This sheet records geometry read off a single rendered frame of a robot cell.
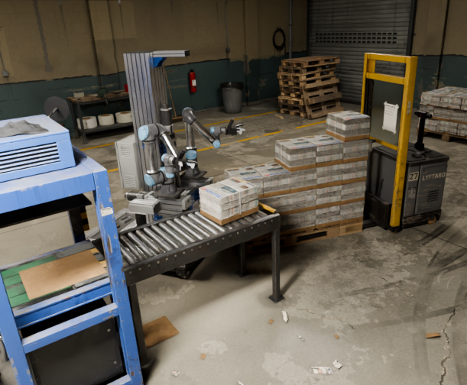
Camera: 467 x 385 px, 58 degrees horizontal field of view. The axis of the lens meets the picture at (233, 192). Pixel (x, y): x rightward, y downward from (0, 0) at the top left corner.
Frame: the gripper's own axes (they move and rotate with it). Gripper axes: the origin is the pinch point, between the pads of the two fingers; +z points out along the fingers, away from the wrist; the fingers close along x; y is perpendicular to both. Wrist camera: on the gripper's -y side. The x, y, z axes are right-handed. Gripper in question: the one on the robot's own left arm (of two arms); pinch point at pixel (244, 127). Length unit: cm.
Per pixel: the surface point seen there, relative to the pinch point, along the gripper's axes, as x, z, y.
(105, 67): -562, -251, 59
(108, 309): 217, -104, 25
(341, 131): 13, 97, 6
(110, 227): 206, -96, -26
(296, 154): 34, 47, 19
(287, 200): 43, 38, 65
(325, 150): 28, 77, 19
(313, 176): 33, 66, 46
